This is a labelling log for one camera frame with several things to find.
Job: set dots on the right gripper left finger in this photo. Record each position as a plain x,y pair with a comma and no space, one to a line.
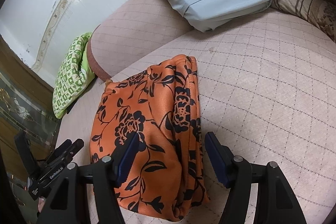
68,200

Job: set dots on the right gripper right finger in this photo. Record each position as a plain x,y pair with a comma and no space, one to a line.
276,201

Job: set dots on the orange black floral garment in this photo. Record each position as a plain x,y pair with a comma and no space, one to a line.
161,105

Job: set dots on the person left hand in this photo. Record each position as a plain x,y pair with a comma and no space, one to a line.
41,203

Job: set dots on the wooden glass wardrobe door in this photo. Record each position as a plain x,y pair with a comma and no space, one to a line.
25,106

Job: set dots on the pink quilted mattress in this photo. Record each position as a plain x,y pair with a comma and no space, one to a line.
267,91

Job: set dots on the green checkered pillow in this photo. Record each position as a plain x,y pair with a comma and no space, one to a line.
74,75

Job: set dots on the pink bolster cushion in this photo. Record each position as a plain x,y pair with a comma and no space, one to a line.
135,29

